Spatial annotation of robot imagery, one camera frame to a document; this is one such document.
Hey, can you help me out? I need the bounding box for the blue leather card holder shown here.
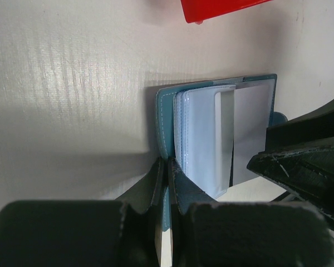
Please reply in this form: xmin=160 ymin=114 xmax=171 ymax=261
xmin=155 ymin=73 xmax=289 ymax=231

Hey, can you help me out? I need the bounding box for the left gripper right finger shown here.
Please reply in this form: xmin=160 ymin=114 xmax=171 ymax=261
xmin=167 ymin=157 xmax=334 ymax=267

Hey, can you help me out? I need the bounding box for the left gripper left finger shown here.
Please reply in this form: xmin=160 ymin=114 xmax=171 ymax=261
xmin=0 ymin=157 xmax=165 ymax=267

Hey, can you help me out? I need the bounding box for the red plastic bin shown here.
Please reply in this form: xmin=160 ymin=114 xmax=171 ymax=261
xmin=181 ymin=0 xmax=270 ymax=24

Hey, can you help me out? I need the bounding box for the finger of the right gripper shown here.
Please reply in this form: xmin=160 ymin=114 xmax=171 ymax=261
xmin=247 ymin=99 xmax=334 ymax=221

